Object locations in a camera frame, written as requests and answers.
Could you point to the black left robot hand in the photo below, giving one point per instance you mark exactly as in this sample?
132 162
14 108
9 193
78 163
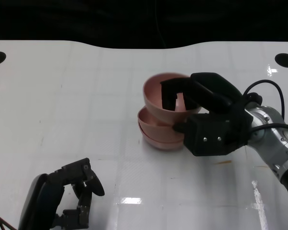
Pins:
40 198

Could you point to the pink plastic bowl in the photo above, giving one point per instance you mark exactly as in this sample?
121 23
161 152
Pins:
153 127
156 95
163 145

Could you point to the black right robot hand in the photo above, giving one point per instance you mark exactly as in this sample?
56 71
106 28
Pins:
216 91

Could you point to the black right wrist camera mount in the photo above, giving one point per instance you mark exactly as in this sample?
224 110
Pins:
206 143

